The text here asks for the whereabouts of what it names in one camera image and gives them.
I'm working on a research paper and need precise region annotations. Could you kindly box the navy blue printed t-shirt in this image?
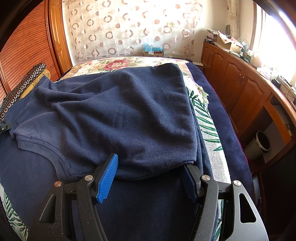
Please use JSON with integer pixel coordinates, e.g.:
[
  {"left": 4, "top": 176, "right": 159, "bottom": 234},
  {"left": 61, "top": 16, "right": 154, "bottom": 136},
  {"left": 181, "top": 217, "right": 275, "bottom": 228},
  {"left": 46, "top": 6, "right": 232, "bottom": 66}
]
[{"left": 0, "top": 63, "right": 215, "bottom": 241}]

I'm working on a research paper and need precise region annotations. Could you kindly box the navy blue bed sheet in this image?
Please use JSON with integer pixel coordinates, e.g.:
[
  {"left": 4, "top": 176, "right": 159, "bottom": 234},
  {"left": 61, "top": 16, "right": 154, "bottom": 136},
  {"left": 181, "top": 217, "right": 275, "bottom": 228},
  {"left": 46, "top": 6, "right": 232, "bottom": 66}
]
[{"left": 187, "top": 62, "right": 255, "bottom": 200}]

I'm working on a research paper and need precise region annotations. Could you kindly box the yellow patterned pillow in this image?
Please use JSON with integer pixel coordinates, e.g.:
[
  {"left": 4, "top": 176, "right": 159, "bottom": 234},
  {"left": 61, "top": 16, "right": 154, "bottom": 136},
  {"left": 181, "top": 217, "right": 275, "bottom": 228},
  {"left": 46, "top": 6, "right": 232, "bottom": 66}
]
[{"left": 20, "top": 68, "right": 51, "bottom": 99}]

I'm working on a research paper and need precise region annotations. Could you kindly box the grey waste bin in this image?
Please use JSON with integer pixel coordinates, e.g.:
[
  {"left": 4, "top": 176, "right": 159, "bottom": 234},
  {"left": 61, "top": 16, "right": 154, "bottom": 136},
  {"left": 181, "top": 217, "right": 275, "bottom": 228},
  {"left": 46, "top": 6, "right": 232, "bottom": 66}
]
[{"left": 244, "top": 131, "right": 270, "bottom": 160}]

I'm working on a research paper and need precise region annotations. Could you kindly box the long wooden cabinet desk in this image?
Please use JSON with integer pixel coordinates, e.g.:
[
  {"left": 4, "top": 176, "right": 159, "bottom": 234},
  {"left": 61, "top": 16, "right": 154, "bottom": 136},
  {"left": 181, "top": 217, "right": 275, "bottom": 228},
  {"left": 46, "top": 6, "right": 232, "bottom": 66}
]
[{"left": 201, "top": 42, "right": 295, "bottom": 175}]

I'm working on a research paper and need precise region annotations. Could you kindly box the wooden headboard wardrobe panel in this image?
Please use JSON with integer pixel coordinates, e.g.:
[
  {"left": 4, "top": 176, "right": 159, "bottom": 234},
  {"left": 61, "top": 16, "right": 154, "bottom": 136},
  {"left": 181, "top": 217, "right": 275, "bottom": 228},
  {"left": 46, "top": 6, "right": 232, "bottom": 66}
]
[{"left": 1, "top": 0, "right": 72, "bottom": 98}]

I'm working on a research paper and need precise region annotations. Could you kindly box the floral and palm-leaf bedspread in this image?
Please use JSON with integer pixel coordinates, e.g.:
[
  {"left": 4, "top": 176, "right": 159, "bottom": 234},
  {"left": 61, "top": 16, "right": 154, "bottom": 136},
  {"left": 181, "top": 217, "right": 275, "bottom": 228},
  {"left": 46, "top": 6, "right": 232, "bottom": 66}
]
[{"left": 0, "top": 56, "right": 232, "bottom": 241}]

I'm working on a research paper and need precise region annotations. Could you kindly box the circle-patterned sheer curtain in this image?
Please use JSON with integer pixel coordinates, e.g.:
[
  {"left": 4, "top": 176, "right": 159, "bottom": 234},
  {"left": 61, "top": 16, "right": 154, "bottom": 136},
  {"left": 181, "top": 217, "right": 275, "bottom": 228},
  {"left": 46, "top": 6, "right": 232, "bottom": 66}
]
[{"left": 62, "top": 1, "right": 207, "bottom": 64}]

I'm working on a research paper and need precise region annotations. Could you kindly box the blue tissue box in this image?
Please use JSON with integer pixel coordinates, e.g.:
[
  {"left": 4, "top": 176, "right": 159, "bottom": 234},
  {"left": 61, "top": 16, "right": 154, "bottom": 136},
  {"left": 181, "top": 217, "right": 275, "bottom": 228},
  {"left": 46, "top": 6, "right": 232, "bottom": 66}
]
[{"left": 142, "top": 44, "right": 164, "bottom": 57}]

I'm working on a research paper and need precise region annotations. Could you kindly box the cardboard box on desk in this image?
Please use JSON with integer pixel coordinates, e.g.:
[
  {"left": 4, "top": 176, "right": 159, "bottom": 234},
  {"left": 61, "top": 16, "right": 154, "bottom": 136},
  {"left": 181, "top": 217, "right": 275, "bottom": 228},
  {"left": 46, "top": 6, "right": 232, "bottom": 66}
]
[{"left": 216, "top": 31, "right": 243, "bottom": 53}]

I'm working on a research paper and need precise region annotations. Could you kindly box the window with wooden frame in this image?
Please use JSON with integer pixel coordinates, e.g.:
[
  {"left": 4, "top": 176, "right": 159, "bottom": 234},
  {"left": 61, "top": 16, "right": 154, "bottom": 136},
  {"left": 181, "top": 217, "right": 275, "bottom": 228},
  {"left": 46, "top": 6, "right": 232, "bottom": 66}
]
[{"left": 252, "top": 4, "right": 295, "bottom": 82}]

